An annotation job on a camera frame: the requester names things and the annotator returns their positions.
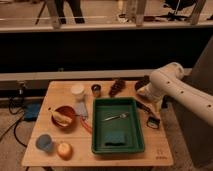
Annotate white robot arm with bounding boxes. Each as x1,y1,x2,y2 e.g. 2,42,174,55
137,62,213,126

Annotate small metal cup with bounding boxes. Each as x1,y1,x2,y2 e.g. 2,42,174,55
91,84,101,98

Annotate white plastic cup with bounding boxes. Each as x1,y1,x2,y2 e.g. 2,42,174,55
71,84,85,101

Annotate silver metal fork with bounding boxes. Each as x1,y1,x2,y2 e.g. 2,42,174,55
103,113,129,122

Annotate blue plastic cup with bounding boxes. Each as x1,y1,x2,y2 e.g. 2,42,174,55
36,134,53,153

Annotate bunch of dark grapes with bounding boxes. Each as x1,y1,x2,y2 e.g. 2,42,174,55
109,79,126,97

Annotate grey blue cloth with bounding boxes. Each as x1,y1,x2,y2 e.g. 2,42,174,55
74,102,88,119

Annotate green plastic tray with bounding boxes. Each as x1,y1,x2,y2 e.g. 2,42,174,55
91,97,145,155

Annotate red bowl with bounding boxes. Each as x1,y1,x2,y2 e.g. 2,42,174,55
50,106,76,129

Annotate blue sponge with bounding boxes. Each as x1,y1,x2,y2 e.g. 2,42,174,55
104,131,125,146

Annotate yellow banana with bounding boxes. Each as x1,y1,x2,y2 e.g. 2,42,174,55
49,107,72,125

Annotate yellow red apple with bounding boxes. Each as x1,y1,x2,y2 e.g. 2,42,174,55
57,142,73,160

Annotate blue box on floor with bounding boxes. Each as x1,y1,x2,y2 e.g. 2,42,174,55
24,103,41,121

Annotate person legs in background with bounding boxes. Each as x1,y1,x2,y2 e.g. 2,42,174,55
54,0,85,25

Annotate black office chair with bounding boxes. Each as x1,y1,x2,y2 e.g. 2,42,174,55
159,0,197,21

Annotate red handled utensil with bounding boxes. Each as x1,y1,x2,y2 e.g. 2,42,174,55
80,116,92,134

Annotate black handled peeler tool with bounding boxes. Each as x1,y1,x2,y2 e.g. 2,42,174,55
136,101,160,129

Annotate black floor cables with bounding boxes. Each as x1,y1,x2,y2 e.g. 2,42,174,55
0,83,28,148

